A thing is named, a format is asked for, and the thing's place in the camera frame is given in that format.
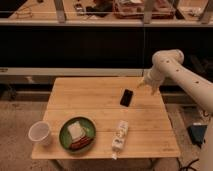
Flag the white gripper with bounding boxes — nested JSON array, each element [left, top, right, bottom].
[[137, 67, 165, 95]]

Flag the black eraser block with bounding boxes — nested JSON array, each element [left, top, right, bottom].
[[120, 89, 133, 107]]

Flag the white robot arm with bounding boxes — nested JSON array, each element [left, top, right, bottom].
[[139, 49, 213, 171]]

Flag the blue black foot pedal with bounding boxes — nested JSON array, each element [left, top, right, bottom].
[[187, 125, 207, 146]]

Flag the tray of items on shelf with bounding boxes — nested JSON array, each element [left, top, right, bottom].
[[113, 0, 175, 19]]

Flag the white bread slice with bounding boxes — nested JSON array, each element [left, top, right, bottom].
[[68, 121, 85, 142]]

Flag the red sausage pieces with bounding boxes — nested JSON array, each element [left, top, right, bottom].
[[70, 136, 92, 150]]

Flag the green plate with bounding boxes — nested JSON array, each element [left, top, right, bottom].
[[59, 117, 96, 155]]

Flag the black device on shelf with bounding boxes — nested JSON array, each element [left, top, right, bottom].
[[73, 3, 85, 15]]

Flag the clear plastic cup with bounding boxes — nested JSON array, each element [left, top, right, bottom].
[[28, 121, 52, 146]]

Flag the black cable on floor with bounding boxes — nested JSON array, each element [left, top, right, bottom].
[[175, 156, 201, 171]]

